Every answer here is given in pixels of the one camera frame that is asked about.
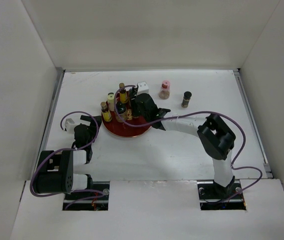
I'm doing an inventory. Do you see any purple cable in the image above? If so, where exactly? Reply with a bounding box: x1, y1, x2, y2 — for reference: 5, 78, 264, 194
29, 111, 106, 210
114, 83, 264, 203

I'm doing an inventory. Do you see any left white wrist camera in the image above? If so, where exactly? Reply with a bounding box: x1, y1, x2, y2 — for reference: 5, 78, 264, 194
64, 118, 78, 134

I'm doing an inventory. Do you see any black grinder salt jar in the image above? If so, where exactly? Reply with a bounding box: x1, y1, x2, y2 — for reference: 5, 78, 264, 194
115, 101, 127, 123

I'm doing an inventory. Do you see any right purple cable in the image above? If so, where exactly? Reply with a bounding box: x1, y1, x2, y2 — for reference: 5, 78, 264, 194
114, 83, 264, 203

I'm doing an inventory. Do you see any black cap spice bottle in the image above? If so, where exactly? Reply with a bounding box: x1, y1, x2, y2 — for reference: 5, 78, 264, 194
181, 91, 192, 108

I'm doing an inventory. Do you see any yellow label brown bottle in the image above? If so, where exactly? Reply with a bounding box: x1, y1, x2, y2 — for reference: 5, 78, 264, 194
100, 101, 112, 122

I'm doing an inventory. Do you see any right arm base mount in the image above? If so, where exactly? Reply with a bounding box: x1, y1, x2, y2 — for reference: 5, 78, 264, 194
197, 180, 246, 211

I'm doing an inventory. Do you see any red round lacquer tray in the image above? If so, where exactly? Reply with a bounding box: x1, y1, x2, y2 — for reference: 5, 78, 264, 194
102, 102, 151, 138

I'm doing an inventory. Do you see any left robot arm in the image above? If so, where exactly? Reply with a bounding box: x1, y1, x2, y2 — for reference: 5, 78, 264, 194
30, 115, 102, 200

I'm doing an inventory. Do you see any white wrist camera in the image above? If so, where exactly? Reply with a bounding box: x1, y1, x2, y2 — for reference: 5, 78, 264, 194
64, 118, 78, 134
136, 81, 149, 96

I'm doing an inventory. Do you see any pink cap spice jar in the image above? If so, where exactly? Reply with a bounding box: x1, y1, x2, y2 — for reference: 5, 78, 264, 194
159, 80, 170, 100

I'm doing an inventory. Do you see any cream cap spice jar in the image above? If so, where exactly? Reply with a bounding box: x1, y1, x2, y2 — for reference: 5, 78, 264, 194
107, 92, 116, 112

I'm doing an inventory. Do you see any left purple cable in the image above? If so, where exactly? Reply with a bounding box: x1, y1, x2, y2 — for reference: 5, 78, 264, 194
29, 111, 106, 210

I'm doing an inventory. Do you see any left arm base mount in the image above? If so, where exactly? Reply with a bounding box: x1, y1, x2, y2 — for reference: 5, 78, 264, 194
62, 181, 110, 212

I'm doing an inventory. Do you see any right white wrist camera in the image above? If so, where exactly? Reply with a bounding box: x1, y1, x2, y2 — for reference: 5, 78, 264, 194
136, 81, 149, 96

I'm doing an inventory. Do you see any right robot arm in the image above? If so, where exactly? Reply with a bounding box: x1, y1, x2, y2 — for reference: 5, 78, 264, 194
128, 87, 236, 198

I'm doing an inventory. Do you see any gold cap yellow bottle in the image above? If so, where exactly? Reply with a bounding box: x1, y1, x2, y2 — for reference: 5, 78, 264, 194
119, 82, 128, 104

